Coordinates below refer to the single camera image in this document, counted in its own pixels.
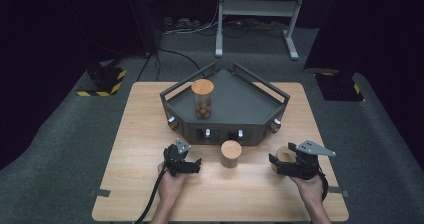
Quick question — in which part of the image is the glass jar with wooden lid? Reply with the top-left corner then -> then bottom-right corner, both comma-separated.
271,145 -> 298,175

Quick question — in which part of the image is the black base with striped tape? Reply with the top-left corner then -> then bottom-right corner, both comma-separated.
314,71 -> 365,102
76,59 -> 128,98

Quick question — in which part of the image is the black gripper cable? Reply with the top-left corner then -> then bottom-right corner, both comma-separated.
318,172 -> 330,202
134,167 -> 168,224

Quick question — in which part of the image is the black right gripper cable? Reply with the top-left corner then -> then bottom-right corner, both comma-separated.
318,172 -> 330,202

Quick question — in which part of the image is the grey metal stand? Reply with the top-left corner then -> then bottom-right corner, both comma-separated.
214,0 -> 308,61

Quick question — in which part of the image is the glass jar with brown balls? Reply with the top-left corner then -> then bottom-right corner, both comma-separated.
190,78 -> 215,120

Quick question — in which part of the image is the dark curtain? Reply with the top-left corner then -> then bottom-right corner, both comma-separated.
303,0 -> 424,172
0,0 -> 158,172

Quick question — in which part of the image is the bundle of floor cables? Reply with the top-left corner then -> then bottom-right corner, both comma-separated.
162,16 -> 288,38

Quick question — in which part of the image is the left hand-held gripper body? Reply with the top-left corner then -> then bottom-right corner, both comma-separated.
163,137 -> 193,178

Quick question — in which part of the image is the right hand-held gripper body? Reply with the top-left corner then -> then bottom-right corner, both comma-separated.
293,139 -> 337,181

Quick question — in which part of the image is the glass jar with red contents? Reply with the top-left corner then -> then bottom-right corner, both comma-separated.
220,139 -> 243,169

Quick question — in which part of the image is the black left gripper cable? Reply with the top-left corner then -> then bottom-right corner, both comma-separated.
134,167 -> 168,224

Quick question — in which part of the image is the person's left hand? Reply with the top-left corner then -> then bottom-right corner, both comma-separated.
157,163 -> 188,206

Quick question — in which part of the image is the person's right hand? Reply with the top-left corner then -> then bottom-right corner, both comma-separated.
289,175 -> 325,207

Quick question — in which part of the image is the black floor cable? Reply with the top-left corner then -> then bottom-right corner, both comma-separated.
136,48 -> 205,82

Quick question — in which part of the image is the grey corner storage rack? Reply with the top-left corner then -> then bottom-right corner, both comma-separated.
159,62 -> 291,147

